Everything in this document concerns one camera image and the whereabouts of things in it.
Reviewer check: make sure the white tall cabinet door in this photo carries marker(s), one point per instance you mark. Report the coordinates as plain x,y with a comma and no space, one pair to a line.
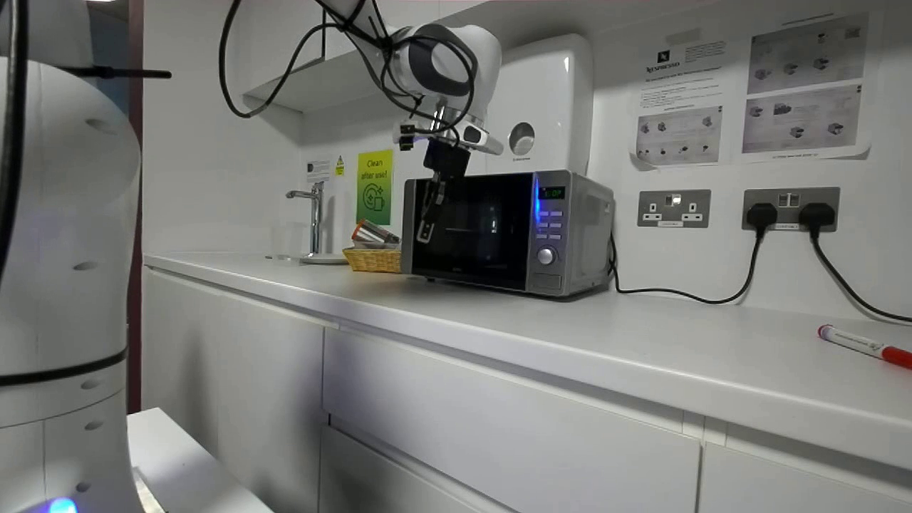
239,381

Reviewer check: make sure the small yellow warning sticker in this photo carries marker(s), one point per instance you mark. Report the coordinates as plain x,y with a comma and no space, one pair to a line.
338,166

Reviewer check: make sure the small wicker basket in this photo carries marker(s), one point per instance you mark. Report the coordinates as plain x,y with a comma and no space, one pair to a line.
371,261

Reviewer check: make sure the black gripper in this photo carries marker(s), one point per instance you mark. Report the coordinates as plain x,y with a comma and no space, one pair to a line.
447,162

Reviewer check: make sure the white low drawer front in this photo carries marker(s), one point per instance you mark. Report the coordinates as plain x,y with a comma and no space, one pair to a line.
380,479

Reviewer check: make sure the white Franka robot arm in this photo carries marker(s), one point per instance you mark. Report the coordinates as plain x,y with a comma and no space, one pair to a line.
59,210

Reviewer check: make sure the small photo instruction sheet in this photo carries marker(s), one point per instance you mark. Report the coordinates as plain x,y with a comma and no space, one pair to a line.
680,136

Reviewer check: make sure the steel socket with white switches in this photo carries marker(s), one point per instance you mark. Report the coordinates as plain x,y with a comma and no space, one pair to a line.
673,210

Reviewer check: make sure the black power plug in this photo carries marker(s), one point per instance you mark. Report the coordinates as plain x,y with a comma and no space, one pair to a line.
763,217
817,217

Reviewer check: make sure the large photo instruction sheet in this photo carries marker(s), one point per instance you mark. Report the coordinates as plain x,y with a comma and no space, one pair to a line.
803,118
807,53

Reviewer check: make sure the red white marker pen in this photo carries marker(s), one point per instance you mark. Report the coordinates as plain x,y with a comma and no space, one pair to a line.
860,344

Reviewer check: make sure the sachets in basket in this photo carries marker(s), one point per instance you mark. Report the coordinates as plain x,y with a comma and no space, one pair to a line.
375,236

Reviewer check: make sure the silver microwave oven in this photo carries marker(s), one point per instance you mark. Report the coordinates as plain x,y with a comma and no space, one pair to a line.
571,247

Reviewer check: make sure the chrome tap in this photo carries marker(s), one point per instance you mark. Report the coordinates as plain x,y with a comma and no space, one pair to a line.
317,223

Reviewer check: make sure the white cabinet front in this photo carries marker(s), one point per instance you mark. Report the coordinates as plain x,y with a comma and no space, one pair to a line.
807,485

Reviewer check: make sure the white wide drawer front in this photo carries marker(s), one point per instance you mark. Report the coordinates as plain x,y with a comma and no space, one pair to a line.
514,428

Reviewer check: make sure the steel socket with plugs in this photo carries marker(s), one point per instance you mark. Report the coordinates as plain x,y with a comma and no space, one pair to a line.
791,196

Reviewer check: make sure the clear drinking glass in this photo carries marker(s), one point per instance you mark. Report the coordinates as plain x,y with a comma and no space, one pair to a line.
281,244

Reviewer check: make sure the dark brown door frame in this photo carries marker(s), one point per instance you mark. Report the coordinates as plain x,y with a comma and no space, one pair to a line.
136,48

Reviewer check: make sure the green wall sign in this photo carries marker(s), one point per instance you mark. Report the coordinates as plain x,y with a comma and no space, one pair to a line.
375,190

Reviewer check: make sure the small text notice sheet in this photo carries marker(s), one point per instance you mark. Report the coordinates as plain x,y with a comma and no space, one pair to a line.
683,73

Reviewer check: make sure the white wall water heater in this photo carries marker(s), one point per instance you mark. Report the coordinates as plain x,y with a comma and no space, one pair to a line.
551,96

